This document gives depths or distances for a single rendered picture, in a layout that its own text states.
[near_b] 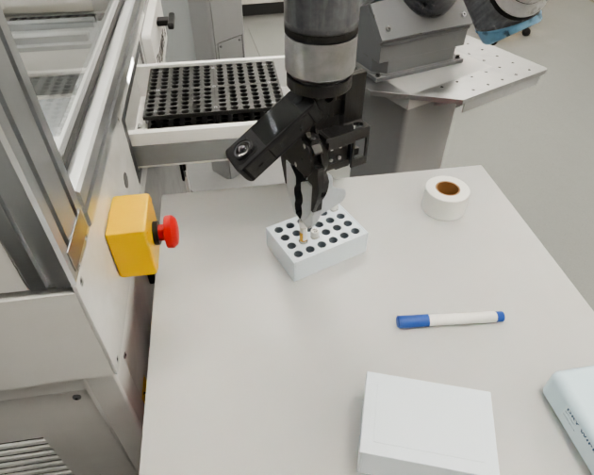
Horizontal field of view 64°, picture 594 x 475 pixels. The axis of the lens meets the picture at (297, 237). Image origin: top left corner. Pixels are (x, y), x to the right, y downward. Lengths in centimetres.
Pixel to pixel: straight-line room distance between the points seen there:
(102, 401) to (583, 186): 217
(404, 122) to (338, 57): 77
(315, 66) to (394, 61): 72
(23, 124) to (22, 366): 26
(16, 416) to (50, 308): 22
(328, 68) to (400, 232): 34
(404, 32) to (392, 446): 92
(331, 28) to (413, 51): 76
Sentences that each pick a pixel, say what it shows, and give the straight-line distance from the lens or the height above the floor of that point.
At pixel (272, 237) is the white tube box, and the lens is 69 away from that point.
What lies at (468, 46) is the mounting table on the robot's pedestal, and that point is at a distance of 146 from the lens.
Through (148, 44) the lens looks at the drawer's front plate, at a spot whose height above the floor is 91.
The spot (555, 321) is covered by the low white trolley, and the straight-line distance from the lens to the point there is 71.
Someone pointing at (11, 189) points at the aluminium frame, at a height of 105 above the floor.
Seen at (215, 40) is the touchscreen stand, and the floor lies 63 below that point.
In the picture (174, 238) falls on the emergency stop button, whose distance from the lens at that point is 58.
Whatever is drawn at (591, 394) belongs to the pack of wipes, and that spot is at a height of 80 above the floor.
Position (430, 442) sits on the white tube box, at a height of 81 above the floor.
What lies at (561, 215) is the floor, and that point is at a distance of 223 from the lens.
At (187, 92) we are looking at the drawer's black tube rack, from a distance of 84.
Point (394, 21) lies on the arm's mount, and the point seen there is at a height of 89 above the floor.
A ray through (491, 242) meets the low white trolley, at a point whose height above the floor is 76.
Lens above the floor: 126
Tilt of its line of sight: 43 degrees down
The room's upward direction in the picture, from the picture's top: straight up
